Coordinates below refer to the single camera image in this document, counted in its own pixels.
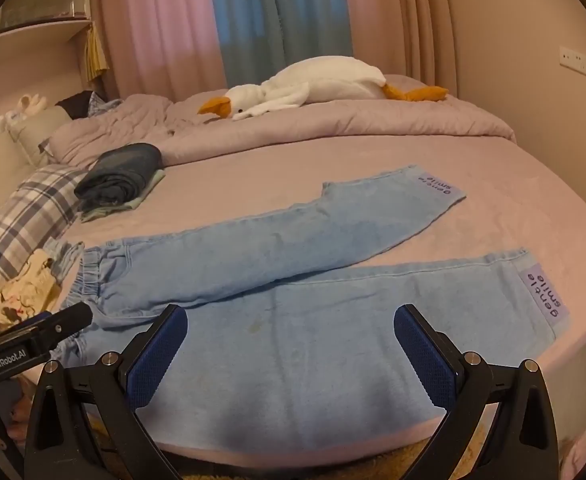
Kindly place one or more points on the yellow fringed cloth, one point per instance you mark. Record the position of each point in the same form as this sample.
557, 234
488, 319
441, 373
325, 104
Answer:
95, 57

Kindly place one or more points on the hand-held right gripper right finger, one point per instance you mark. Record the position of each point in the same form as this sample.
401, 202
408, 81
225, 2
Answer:
423, 355

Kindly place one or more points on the pink-grey quilted comforter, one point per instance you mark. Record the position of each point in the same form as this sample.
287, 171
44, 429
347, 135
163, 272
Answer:
323, 127

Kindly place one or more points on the light blue denim pants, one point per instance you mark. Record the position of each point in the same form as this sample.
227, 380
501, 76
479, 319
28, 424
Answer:
273, 360

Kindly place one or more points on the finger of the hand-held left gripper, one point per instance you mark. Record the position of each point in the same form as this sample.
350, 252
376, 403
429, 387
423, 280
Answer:
68, 317

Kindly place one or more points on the grey plaid pillow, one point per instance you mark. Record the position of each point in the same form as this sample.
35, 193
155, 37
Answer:
23, 220

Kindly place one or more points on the cream printed cloth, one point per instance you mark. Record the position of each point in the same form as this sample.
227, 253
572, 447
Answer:
23, 290

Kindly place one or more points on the blue curtain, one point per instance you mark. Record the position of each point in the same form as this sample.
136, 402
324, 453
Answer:
278, 15

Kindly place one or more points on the small white plush toy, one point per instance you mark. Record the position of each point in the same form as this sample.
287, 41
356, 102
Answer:
3, 122

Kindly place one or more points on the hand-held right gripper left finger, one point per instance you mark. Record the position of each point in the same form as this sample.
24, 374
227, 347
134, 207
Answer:
155, 355

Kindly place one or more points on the black cloth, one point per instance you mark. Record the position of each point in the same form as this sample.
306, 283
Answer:
78, 104

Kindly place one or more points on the pile of pink clothes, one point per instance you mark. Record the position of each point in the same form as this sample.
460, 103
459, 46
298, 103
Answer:
580, 452

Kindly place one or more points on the blue plaid shirt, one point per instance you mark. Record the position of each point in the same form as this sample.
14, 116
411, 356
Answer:
104, 106

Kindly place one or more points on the white goose plush toy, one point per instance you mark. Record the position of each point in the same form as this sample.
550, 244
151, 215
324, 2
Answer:
323, 80

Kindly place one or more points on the long grey-green cushion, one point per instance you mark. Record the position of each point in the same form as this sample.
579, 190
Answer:
38, 132

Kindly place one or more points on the beige curtain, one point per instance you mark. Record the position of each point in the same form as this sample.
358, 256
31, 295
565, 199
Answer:
430, 20

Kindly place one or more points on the folded light green cloth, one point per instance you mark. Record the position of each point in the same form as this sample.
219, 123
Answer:
140, 201

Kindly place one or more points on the pink sheer curtain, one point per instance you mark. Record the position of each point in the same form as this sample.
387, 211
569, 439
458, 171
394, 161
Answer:
163, 25
373, 10

